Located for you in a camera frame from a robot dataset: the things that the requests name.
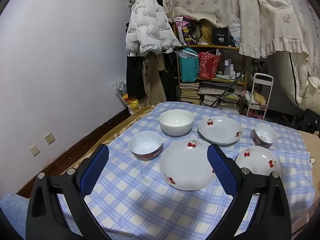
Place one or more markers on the yellow wig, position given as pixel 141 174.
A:
pixel 206 33

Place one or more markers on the black coat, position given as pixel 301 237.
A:
pixel 170 80

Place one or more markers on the stack of books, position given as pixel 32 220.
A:
pixel 188 93

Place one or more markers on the blue plaid tablecloth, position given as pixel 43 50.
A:
pixel 140 205

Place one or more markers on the white puffer jacket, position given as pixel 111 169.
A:
pixel 147 25

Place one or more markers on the wooden shelf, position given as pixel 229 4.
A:
pixel 212 47

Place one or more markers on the beige trousers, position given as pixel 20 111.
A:
pixel 153 80

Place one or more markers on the red patterned bag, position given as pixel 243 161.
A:
pixel 208 66

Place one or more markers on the short white bottle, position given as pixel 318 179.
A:
pixel 231 70

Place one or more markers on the cream ruffled curtain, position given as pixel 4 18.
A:
pixel 270 17

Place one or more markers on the small dark patterned bowl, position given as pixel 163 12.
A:
pixel 265 132

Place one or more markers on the pink shoes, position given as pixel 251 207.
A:
pixel 255 115

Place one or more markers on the grey board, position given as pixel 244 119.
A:
pixel 212 90

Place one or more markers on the white trolley cart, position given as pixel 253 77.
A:
pixel 262 76

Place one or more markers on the plastic bag of toys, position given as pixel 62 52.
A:
pixel 125 92

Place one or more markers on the white duvet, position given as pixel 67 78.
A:
pixel 300 80

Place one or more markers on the large cherry print plate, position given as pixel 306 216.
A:
pixel 185 165

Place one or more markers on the medium cherry print plate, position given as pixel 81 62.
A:
pixel 220 130

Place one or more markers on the yellow packet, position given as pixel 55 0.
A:
pixel 258 98

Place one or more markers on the round hole wall socket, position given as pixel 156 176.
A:
pixel 34 150

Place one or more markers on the teal bag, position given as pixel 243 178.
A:
pixel 188 70

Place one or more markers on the black box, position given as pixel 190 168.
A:
pixel 221 37

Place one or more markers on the plain white bowl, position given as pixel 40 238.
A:
pixel 176 127

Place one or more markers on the black bag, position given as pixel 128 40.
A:
pixel 260 67

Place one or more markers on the tall white bottle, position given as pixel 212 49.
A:
pixel 226 67

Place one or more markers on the cream foam sheet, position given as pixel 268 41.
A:
pixel 182 12

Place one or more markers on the dark wooden baseboard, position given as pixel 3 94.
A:
pixel 75 150

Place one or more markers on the dark green pole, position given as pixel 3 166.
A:
pixel 230 86

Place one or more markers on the pile of magazines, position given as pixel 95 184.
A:
pixel 222 102

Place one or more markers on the light blue fluffy blanket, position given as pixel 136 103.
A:
pixel 15 207

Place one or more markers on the small bowl red pattern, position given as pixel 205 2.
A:
pixel 145 142

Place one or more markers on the pink printed bag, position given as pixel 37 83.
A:
pixel 185 31

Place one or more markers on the small cherry print plate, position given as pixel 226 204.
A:
pixel 257 160

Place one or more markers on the black trousers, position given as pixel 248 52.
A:
pixel 135 77

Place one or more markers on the white plastic bag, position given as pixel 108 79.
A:
pixel 235 28

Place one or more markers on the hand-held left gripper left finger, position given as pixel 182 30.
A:
pixel 96 170

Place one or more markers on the slotted wall socket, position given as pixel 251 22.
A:
pixel 49 138

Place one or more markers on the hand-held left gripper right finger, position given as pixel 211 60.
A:
pixel 222 170

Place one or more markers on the clear zip bag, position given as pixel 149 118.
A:
pixel 186 53

